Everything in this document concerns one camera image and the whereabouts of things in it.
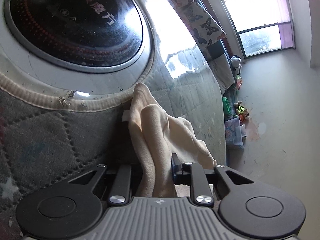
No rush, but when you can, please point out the cream beige shirt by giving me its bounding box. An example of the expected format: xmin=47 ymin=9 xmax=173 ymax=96
xmin=128 ymin=83 xmax=217 ymax=198

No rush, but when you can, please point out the clear plastic storage box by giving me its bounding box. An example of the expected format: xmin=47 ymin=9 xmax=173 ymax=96
xmin=225 ymin=117 xmax=247 ymax=150

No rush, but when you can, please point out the grey quilted table cover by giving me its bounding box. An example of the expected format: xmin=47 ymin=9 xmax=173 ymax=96
xmin=1 ymin=0 xmax=225 ymax=239

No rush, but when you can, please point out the colourful plush toy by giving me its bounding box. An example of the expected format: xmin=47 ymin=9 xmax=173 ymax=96
xmin=234 ymin=101 xmax=250 ymax=122

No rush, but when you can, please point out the green plastic bowl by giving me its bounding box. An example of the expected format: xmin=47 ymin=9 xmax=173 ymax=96
xmin=222 ymin=97 xmax=231 ymax=115

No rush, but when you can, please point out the grey plain cushion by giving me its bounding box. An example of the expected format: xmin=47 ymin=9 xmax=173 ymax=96
xmin=209 ymin=54 xmax=235 ymax=95

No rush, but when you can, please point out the black white panda plush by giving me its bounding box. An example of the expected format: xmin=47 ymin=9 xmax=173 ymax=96
xmin=230 ymin=55 xmax=242 ymax=75

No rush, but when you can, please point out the blue sofa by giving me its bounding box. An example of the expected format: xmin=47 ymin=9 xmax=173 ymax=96
xmin=184 ymin=0 xmax=246 ymax=151

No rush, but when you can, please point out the right butterfly print pillow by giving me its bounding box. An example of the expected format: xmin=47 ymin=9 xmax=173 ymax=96
xmin=168 ymin=0 xmax=226 ymax=50

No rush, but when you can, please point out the black round induction cooktop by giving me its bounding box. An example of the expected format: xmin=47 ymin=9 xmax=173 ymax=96
xmin=4 ymin=0 xmax=145 ymax=73

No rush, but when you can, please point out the window with frame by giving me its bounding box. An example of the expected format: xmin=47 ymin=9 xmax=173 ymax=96
xmin=209 ymin=0 xmax=295 ymax=59

